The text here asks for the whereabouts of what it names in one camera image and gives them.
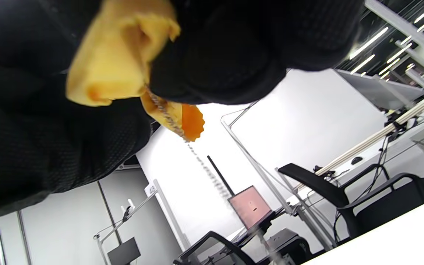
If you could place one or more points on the white desk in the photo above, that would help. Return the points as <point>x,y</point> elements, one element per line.
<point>410,154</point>

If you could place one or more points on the yellow cleaning cloth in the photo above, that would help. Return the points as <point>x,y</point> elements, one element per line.
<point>105,55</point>

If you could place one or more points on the person's left hand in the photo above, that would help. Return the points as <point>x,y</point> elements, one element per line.
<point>31,129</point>

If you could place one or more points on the black monitor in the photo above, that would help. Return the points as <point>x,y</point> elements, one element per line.
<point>123,252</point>

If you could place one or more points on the person's right hand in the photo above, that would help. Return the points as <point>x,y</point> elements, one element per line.
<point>234,48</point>

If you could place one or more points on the black computer tower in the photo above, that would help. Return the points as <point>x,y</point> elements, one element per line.
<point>289,243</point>

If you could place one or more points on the black chair chrome base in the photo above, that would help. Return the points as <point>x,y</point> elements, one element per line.
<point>381,209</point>

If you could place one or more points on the white hanging sign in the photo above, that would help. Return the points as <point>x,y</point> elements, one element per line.
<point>151,190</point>

